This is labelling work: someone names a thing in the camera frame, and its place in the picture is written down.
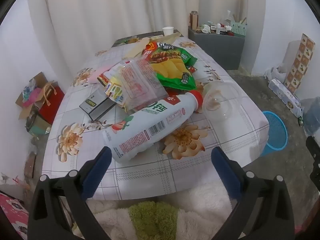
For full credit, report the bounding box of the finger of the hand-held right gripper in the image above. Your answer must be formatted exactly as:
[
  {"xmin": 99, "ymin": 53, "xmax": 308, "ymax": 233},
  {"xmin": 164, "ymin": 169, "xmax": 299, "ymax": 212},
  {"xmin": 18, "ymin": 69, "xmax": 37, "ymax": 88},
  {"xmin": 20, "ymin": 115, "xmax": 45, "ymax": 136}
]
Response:
[{"xmin": 305, "ymin": 135, "xmax": 320, "ymax": 192}]

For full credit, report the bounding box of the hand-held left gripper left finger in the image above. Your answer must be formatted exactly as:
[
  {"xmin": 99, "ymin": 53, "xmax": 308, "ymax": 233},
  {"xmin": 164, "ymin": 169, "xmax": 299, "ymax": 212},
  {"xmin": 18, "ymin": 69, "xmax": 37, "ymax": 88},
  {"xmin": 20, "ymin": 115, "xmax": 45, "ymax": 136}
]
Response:
[{"xmin": 27, "ymin": 146, "xmax": 112, "ymax": 240}]

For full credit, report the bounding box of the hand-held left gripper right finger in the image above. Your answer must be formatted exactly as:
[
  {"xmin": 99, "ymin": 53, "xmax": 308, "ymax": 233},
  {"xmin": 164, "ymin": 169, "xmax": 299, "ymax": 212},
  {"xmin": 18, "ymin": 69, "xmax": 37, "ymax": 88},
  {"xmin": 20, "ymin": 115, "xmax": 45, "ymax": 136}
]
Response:
[{"xmin": 211, "ymin": 146, "xmax": 296, "ymax": 240}]

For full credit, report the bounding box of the blue wastebasket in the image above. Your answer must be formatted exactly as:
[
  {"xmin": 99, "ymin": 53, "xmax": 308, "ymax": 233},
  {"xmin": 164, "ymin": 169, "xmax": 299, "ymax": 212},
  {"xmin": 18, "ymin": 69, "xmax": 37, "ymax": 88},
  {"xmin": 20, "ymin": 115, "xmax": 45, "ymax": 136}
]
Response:
[{"xmin": 260, "ymin": 110, "xmax": 288, "ymax": 157}]

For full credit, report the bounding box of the silver box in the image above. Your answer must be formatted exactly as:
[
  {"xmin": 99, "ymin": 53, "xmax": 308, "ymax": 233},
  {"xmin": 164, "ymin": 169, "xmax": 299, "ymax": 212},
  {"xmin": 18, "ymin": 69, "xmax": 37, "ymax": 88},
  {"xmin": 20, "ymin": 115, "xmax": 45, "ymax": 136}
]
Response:
[{"xmin": 79, "ymin": 90, "xmax": 117, "ymax": 122}]

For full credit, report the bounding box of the white milk bottle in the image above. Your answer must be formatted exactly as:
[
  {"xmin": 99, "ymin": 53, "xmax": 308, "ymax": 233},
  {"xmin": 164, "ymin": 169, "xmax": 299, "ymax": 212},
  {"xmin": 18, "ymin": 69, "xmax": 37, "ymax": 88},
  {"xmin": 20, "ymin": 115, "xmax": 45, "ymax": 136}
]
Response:
[{"xmin": 102, "ymin": 91, "xmax": 204, "ymax": 164}]

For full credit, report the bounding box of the yellow white carton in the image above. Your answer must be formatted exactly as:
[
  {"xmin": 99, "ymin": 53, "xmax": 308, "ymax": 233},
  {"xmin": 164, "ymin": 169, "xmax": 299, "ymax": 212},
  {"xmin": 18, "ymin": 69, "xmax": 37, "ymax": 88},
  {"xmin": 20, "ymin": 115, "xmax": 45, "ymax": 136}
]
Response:
[{"xmin": 97, "ymin": 70, "xmax": 127, "ymax": 107}]

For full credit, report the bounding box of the clear red printed plastic bag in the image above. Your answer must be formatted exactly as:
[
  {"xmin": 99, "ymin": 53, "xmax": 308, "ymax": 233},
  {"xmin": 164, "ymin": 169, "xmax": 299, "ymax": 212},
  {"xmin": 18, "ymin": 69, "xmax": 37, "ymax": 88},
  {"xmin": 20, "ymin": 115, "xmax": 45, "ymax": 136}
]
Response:
[{"xmin": 110, "ymin": 56, "xmax": 170, "ymax": 113}]

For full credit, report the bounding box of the green potato chip bag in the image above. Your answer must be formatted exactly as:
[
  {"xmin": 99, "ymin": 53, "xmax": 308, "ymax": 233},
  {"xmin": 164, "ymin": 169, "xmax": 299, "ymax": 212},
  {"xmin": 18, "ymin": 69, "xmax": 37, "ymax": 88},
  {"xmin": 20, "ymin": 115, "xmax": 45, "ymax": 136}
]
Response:
[{"xmin": 149, "ymin": 47, "xmax": 198, "ymax": 91}]

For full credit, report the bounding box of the beige paper bag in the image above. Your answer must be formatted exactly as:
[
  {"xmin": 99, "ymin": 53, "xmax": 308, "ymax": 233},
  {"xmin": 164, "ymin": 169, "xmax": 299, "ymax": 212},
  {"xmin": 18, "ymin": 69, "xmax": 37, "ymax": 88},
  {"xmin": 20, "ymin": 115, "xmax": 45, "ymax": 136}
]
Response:
[
  {"xmin": 160, "ymin": 31, "xmax": 182, "ymax": 44},
  {"xmin": 124, "ymin": 37, "xmax": 150, "ymax": 59}
]

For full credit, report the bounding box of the red snack bag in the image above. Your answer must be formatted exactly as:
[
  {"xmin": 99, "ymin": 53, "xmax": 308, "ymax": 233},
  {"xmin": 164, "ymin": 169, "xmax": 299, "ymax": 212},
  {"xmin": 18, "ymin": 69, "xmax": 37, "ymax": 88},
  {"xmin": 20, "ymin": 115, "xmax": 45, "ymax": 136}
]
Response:
[{"xmin": 142, "ymin": 42, "xmax": 160, "ymax": 61}]

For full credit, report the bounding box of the blue water jug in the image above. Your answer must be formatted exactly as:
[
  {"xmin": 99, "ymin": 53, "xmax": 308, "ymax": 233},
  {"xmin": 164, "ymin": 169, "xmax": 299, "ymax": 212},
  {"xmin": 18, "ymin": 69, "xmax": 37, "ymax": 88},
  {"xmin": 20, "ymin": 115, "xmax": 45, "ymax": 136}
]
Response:
[{"xmin": 301, "ymin": 97, "xmax": 320, "ymax": 137}]

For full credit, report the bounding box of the white green fluffy blanket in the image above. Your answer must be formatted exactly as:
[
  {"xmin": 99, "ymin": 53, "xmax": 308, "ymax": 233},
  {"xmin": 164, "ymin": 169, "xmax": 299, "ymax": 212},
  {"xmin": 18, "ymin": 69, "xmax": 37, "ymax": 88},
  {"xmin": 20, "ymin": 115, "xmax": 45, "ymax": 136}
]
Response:
[{"xmin": 65, "ymin": 180, "xmax": 250, "ymax": 240}]

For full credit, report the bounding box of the floral tablecloth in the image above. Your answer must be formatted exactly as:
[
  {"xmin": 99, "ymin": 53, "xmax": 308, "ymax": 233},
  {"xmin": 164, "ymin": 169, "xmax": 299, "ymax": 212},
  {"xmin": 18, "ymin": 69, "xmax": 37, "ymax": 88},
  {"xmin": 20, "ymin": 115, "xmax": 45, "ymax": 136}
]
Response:
[{"xmin": 41, "ymin": 31, "xmax": 270, "ymax": 201}]

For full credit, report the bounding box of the brown flat item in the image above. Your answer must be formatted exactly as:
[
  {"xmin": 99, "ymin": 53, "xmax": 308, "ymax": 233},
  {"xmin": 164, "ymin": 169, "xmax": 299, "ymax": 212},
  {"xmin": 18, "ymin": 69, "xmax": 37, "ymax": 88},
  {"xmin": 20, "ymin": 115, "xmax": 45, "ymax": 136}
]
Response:
[{"xmin": 24, "ymin": 151, "xmax": 38, "ymax": 179}]

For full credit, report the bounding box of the green gold box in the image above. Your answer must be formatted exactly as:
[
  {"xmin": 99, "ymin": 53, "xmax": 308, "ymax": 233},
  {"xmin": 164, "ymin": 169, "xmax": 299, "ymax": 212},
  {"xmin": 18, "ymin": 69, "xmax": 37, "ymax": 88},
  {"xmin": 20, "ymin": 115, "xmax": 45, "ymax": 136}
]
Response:
[{"xmin": 26, "ymin": 111, "xmax": 52, "ymax": 137}]

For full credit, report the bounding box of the red gift bag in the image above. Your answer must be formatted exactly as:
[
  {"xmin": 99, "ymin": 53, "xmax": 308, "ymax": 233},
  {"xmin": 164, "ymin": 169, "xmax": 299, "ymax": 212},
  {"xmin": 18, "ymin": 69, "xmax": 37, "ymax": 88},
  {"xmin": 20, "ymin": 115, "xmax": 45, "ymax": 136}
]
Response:
[{"xmin": 39, "ymin": 81, "xmax": 65, "ymax": 125}]

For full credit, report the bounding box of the white plastic bag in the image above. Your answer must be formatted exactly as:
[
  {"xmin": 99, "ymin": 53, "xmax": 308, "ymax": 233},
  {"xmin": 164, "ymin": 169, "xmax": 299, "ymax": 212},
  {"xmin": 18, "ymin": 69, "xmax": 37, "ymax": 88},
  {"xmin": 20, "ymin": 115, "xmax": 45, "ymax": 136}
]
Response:
[{"xmin": 264, "ymin": 66, "xmax": 288, "ymax": 80}]

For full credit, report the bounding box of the brown checked paper roll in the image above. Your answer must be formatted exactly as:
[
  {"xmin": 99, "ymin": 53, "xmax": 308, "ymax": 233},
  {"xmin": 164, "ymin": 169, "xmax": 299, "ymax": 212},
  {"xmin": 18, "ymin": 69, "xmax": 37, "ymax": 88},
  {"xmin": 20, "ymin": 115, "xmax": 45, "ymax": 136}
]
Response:
[{"xmin": 284, "ymin": 33, "xmax": 316, "ymax": 94}]

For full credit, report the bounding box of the pink floral mat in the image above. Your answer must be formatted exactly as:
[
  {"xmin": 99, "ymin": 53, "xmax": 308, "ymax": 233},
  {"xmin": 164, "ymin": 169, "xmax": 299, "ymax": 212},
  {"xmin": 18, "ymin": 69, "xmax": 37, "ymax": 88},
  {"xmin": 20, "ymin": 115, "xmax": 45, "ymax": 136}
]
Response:
[{"xmin": 0, "ymin": 192, "xmax": 29, "ymax": 240}]

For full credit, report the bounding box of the cardboard box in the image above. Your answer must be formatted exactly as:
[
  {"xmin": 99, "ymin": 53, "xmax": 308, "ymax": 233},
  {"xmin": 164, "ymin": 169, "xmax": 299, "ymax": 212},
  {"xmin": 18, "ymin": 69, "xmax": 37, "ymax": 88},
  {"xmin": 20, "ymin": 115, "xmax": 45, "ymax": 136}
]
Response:
[{"xmin": 15, "ymin": 72, "xmax": 49, "ymax": 120}]

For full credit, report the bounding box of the grey cabinet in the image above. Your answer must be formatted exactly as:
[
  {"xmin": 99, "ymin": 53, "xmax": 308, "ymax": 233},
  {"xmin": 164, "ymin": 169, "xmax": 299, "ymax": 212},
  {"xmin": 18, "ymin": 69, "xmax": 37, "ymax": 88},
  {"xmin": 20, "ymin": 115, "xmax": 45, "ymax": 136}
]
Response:
[{"xmin": 188, "ymin": 26, "xmax": 245, "ymax": 70}]

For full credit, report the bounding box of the dark low table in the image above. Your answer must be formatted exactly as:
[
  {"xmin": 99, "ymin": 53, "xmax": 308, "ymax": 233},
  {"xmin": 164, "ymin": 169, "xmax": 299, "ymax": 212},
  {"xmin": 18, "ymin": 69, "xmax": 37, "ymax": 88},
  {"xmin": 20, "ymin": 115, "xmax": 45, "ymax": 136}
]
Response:
[{"xmin": 111, "ymin": 31, "xmax": 184, "ymax": 48}]

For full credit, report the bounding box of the white curtain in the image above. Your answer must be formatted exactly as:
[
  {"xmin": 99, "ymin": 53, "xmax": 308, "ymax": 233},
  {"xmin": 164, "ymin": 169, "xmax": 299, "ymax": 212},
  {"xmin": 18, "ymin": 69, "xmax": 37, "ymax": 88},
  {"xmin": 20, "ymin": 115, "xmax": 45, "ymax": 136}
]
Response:
[{"xmin": 26, "ymin": 0, "xmax": 265, "ymax": 75}]

